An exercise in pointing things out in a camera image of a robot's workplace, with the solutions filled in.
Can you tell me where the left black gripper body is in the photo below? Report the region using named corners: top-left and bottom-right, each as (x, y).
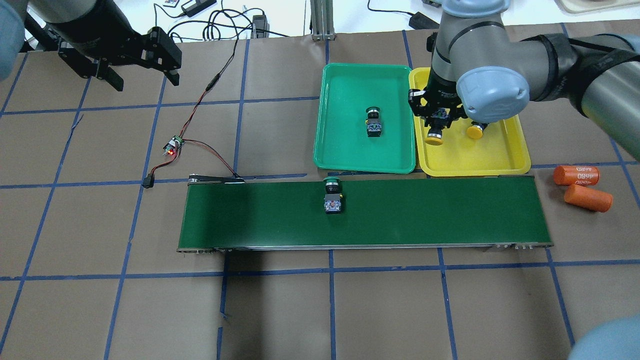
top-left (58, 26), bottom-right (182, 92)

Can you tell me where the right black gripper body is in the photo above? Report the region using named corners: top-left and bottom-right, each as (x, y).
top-left (407, 85), bottom-right (469, 132)

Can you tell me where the yellow push button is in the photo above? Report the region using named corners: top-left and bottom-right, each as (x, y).
top-left (424, 117), bottom-right (446, 146)
top-left (465, 121), bottom-right (488, 141)

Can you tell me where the green push button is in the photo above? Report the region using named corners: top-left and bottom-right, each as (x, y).
top-left (323, 177), bottom-right (344, 215)
top-left (365, 106), bottom-right (383, 138)

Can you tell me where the orange cylinder with white text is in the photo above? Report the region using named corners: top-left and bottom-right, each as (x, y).
top-left (552, 165), bottom-right (601, 187)

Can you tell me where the plain orange cylinder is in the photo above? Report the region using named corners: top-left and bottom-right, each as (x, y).
top-left (563, 184), bottom-right (614, 213)

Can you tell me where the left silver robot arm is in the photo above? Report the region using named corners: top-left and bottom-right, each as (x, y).
top-left (1, 0), bottom-right (182, 92)

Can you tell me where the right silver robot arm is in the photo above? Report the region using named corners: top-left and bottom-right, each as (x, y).
top-left (407, 0), bottom-right (640, 160)

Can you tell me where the black power adapter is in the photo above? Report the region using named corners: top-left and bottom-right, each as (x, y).
top-left (180, 0), bottom-right (218, 18)

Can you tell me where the green plastic tray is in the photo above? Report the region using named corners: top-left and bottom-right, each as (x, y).
top-left (313, 63), bottom-right (416, 174)

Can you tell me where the yellow plastic tray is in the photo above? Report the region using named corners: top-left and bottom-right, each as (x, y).
top-left (409, 67), bottom-right (532, 178)

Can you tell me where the small motor controller board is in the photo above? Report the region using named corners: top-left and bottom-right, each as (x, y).
top-left (163, 135), bottom-right (185, 157)

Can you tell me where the beige tray with bowl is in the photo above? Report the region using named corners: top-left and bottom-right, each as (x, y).
top-left (555, 0), bottom-right (640, 14)

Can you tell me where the green conveyor belt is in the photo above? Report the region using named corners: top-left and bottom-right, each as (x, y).
top-left (177, 175), bottom-right (553, 253)

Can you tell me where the aluminium frame post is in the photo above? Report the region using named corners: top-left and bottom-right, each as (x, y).
top-left (310, 0), bottom-right (336, 43)

